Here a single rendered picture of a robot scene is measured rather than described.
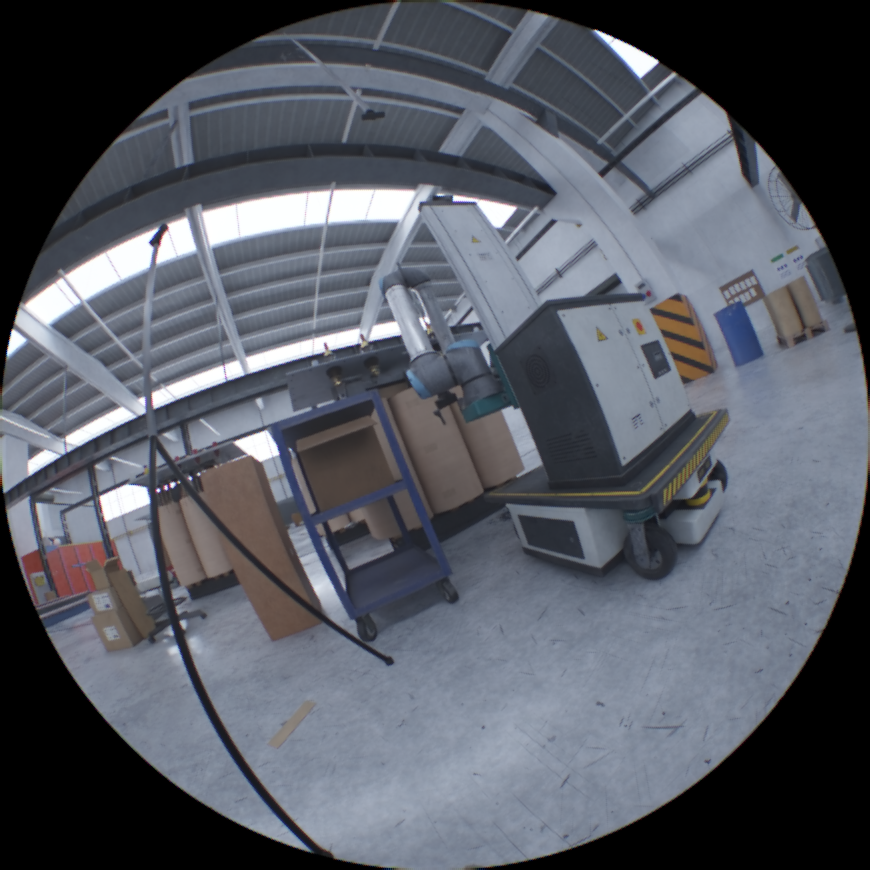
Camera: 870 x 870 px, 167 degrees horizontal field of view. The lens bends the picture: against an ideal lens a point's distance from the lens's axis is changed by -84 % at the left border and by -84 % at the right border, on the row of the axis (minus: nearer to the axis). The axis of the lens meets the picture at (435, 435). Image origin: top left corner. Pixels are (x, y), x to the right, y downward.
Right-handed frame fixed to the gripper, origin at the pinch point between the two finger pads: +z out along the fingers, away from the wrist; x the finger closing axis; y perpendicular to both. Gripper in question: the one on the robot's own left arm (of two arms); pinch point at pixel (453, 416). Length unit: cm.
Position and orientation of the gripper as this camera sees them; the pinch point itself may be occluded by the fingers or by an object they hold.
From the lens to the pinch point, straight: 182.6
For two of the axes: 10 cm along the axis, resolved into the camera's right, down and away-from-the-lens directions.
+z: 4.0, 8.5, 3.5
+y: -2.9, -2.5, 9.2
